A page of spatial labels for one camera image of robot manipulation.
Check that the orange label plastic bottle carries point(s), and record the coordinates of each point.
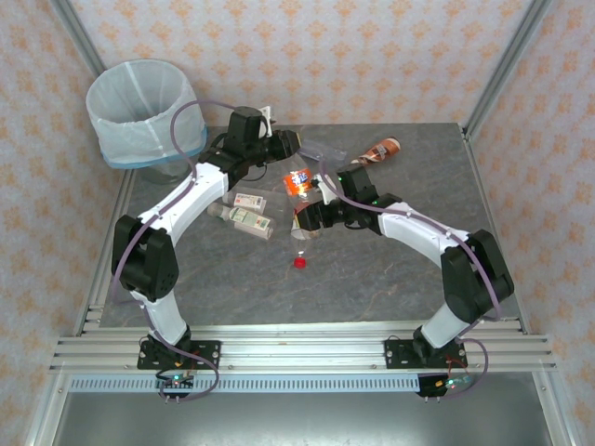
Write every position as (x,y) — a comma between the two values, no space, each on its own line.
(297,183)

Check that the clear bottle white cap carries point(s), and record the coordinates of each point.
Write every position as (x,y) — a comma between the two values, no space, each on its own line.
(325,149)

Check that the brown label plastic bottle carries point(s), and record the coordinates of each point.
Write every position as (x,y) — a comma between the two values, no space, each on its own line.
(381,148)

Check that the red label bottle red cap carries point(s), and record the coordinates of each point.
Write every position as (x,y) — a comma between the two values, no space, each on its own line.
(300,263)

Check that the green label clear bottle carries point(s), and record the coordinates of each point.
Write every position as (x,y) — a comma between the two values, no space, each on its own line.
(248,223)

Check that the white label clear bottle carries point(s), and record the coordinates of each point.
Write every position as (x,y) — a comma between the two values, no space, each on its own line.
(248,202)

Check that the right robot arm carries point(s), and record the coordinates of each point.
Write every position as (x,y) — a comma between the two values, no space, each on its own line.
(474,274)

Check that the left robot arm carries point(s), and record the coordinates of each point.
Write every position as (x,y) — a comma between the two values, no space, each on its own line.
(149,265)

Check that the round grey bin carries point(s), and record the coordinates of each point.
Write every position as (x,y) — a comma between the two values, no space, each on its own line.
(162,174)

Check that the grey metal shelf panel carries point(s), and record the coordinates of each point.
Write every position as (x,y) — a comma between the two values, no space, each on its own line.
(302,418)

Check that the small controller circuit board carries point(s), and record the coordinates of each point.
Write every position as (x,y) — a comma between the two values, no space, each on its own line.
(176,382)
(453,383)

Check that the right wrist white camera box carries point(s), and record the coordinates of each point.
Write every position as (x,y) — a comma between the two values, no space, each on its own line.
(326,192)

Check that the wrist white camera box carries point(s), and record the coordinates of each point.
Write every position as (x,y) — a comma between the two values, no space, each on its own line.
(267,115)
(326,192)

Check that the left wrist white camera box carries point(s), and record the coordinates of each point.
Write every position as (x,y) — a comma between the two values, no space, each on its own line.
(267,115)

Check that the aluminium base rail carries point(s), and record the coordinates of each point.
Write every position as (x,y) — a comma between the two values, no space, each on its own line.
(302,353)

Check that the aluminium frame post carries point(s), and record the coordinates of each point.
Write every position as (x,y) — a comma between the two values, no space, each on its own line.
(517,46)
(70,18)

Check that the aluminium frame leg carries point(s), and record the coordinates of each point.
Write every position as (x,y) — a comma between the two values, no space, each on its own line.
(46,413)
(553,413)

